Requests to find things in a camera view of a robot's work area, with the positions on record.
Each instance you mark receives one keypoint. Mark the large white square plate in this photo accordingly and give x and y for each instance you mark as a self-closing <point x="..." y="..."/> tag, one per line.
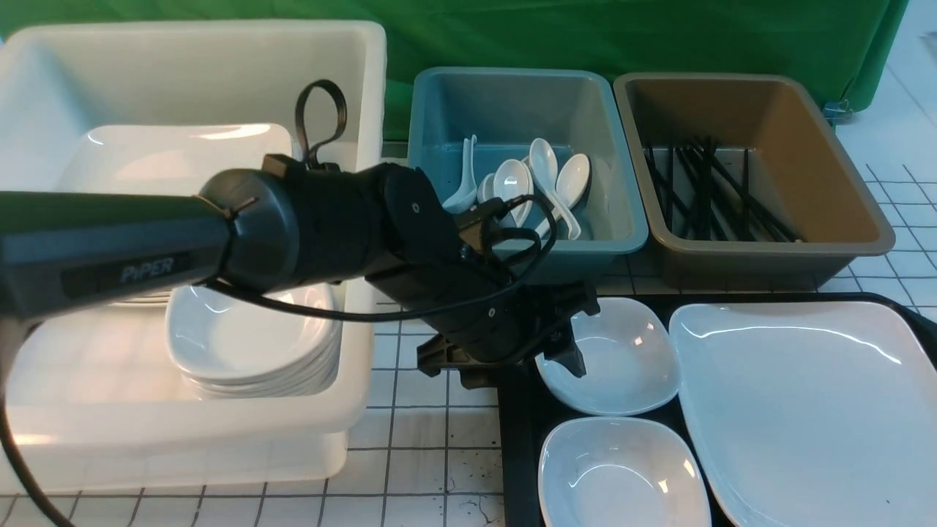
<point x="809" y="413"/>

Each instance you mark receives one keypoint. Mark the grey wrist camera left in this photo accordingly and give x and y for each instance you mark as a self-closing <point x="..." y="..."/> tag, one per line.
<point x="480" y="230"/>

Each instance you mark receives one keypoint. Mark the teal plastic bin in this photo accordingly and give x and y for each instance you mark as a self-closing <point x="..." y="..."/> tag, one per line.
<point x="507" y="109"/>

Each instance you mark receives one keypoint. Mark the black serving tray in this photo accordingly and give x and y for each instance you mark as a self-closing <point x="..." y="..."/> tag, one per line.
<point x="529" y="412"/>

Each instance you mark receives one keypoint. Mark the green cloth backdrop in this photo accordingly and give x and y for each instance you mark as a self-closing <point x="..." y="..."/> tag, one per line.
<point x="836" y="49"/>

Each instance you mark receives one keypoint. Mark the brown plastic bin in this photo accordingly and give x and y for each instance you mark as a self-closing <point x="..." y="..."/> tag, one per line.
<point x="801" y="172"/>

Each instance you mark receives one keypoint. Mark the white spoon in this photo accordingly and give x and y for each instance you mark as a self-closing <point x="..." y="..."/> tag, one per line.
<point x="569" y="186"/>
<point x="545" y="171"/>
<point x="513" y="179"/>
<point x="486" y="190"/>
<point x="466" y="195"/>

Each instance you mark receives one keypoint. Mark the large white plastic tub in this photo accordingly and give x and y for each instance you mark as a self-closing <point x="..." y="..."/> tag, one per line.
<point x="94" y="400"/>

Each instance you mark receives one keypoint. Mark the stack of white bowls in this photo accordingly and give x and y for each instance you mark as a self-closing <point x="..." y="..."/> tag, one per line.
<point x="227" y="348"/>

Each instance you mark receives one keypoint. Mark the black chopsticks pile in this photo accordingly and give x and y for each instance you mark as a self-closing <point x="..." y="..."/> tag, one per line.
<point x="705" y="195"/>

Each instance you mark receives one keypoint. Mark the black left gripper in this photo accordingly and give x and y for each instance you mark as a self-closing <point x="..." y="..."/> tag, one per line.
<point x="485" y="318"/>

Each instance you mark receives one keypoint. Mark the white bowl tray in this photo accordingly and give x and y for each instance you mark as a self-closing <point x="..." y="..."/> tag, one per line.
<point x="631" y="365"/>
<point x="619" y="471"/>

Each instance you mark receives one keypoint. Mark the stack of white plates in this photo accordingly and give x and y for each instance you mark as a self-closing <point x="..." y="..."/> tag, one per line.
<point x="146" y="159"/>

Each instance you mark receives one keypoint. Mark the metal clip on cloth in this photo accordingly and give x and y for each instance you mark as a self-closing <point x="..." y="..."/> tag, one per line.
<point x="837" y="112"/>

